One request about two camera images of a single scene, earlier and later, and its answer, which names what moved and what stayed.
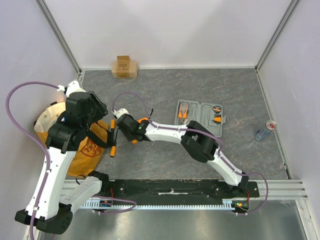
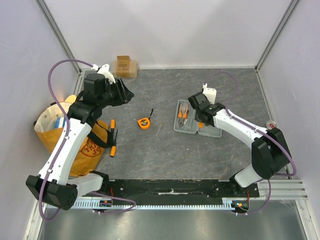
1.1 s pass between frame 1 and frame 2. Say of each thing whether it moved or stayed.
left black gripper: moved
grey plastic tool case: stayed
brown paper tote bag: stayed
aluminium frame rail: stayed
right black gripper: moved
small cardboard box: stayed
